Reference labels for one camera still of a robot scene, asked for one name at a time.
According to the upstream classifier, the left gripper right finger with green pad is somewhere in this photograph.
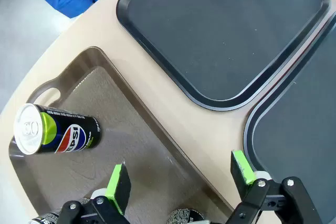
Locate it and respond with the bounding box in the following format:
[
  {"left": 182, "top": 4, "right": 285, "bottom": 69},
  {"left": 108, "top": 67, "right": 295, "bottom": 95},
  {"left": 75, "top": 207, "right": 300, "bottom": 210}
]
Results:
[{"left": 225, "top": 150, "right": 322, "bottom": 224}]

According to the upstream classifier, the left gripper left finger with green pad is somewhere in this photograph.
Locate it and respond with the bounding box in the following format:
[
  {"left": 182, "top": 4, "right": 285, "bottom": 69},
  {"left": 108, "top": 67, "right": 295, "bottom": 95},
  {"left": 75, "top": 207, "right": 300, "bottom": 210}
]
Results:
[{"left": 56, "top": 162, "right": 132, "bottom": 224}]

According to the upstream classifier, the black Pepsi can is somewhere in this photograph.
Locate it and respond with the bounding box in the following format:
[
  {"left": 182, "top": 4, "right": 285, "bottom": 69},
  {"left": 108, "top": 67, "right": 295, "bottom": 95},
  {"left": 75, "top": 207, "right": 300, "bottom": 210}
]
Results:
[
  {"left": 167, "top": 207, "right": 207, "bottom": 224},
  {"left": 13, "top": 103, "right": 102, "bottom": 155}
]

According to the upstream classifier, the black plastic tray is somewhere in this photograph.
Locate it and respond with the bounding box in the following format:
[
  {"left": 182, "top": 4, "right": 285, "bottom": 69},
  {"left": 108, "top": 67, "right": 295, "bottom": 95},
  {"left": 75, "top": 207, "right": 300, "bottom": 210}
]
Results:
[
  {"left": 116, "top": 0, "right": 331, "bottom": 111},
  {"left": 243, "top": 11, "right": 336, "bottom": 224}
]

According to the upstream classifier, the brown plastic tray with handles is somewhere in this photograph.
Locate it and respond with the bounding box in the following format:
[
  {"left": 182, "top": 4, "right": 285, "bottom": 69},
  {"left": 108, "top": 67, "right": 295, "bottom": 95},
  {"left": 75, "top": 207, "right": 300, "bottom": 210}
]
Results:
[{"left": 7, "top": 46, "right": 236, "bottom": 224}]

